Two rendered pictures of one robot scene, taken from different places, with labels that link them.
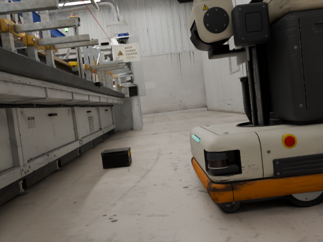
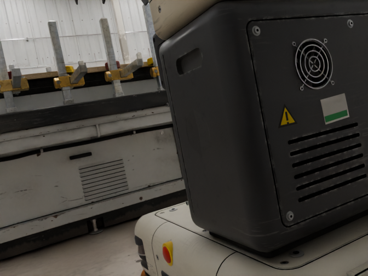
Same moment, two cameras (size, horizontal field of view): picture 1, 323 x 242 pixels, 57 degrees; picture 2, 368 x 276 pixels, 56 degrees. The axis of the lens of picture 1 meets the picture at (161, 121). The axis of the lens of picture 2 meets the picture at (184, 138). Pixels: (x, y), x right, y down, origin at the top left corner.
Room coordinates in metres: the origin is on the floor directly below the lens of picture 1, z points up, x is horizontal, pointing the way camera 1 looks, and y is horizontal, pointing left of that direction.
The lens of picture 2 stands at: (0.76, -1.14, 0.53)
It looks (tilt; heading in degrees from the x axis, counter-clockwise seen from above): 3 degrees down; 65
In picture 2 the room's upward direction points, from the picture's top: 11 degrees counter-clockwise
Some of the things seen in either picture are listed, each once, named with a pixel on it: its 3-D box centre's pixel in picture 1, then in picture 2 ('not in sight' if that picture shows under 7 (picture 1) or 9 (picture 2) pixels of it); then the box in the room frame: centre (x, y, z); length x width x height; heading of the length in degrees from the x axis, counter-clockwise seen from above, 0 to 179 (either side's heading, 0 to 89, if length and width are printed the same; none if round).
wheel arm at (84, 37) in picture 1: (47, 42); not in sight; (1.56, 0.54, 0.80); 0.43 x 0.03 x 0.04; 91
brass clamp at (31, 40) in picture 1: (32, 42); (162, 70); (1.54, 0.61, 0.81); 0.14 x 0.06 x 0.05; 1
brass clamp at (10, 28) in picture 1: (8, 29); (118, 75); (1.29, 0.60, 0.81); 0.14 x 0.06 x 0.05; 1
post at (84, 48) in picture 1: (86, 62); not in sight; (2.77, 0.62, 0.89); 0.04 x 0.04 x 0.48; 1
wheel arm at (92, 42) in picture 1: (62, 46); not in sight; (1.81, 0.54, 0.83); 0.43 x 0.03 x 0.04; 91
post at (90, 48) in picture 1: (92, 66); not in sight; (3.02, 0.63, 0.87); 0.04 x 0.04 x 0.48; 1
